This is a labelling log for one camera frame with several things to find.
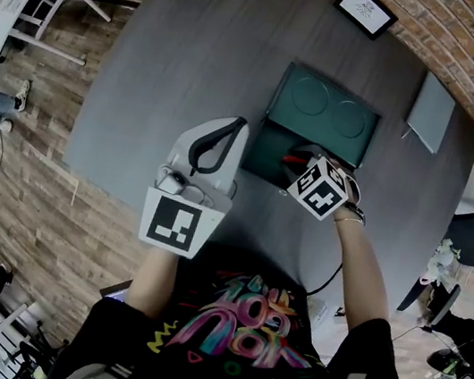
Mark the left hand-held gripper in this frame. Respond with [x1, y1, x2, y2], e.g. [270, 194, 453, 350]
[135, 103, 250, 267]

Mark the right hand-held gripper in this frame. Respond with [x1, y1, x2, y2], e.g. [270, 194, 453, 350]
[276, 140, 369, 228]

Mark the red and black utility knife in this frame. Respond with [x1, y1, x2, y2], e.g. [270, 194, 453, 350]
[281, 150, 313, 170]

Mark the dark green box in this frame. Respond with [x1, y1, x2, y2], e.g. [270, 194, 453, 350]
[237, 55, 390, 204]

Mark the person's right forearm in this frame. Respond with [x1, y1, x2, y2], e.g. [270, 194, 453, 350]
[314, 213, 410, 340]

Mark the person's left forearm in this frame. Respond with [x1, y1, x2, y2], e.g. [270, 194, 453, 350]
[124, 238, 192, 316]

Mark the grey notebook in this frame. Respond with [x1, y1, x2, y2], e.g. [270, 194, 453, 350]
[400, 68, 462, 157]

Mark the black printed t-shirt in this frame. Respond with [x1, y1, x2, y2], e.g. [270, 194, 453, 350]
[47, 216, 436, 379]

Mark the black framed white picture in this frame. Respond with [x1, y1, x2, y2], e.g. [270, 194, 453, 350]
[327, 0, 402, 46]

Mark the gold bracelet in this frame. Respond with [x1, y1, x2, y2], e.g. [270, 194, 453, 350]
[332, 213, 364, 228]

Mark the black cable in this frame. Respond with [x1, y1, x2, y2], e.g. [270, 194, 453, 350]
[306, 255, 344, 301]

